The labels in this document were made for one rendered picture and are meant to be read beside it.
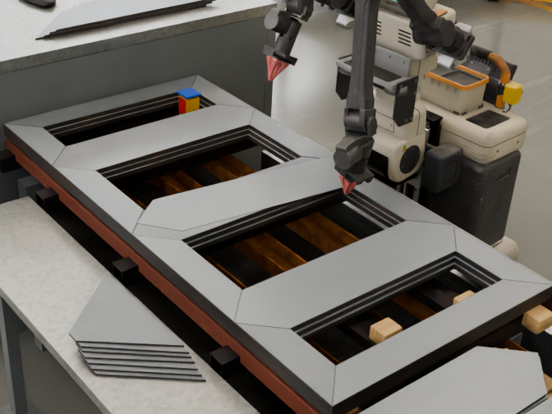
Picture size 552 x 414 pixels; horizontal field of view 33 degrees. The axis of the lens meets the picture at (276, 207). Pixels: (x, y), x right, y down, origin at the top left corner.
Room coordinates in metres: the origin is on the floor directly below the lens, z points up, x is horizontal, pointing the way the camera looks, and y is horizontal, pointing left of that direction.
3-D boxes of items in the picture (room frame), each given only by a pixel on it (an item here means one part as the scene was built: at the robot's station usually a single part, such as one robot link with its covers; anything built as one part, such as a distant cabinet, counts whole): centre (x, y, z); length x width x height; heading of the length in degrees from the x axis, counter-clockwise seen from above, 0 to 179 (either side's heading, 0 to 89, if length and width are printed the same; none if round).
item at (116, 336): (1.69, 0.35, 0.77); 0.45 x 0.20 x 0.04; 40
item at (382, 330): (1.73, -0.28, 0.79); 0.06 x 0.05 x 0.04; 130
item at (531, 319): (1.82, -0.66, 0.79); 0.06 x 0.05 x 0.04; 130
